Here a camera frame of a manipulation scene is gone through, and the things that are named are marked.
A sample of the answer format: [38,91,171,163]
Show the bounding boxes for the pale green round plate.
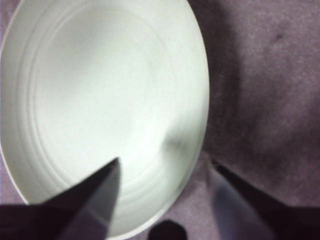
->
[0,0,210,238]

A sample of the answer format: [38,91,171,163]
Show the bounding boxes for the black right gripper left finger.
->
[0,156,121,240]

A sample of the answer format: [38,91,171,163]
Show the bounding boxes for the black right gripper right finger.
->
[204,153,320,240]

